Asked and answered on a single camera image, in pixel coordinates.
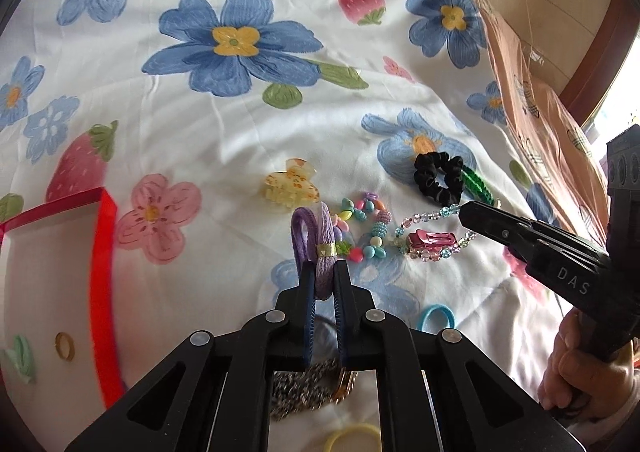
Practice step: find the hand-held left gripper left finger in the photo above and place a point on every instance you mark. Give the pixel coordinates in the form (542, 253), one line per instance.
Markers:
(309, 317)

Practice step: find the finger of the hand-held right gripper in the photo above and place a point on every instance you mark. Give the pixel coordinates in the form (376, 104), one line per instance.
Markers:
(492, 224)

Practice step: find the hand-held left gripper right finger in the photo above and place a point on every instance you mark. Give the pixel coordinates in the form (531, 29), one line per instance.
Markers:
(342, 317)

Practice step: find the pink hair clip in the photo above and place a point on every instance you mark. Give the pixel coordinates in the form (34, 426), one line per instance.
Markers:
(432, 239)

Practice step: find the yellow claw hair clip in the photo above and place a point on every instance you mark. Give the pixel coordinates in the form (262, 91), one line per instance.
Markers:
(287, 184)

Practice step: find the red cardboard box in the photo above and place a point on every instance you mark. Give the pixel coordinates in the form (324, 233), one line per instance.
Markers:
(102, 312)

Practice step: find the person's right hand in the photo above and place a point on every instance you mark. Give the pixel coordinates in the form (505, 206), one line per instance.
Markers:
(575, 372)

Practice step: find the black scrunchie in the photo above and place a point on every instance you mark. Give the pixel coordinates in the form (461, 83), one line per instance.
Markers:
(425, 182)

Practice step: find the green bow hair clip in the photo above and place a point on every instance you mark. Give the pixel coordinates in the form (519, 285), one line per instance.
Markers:
(20, 357)

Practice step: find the brown wooden frame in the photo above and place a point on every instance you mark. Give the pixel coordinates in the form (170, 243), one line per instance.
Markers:
(595, 66)

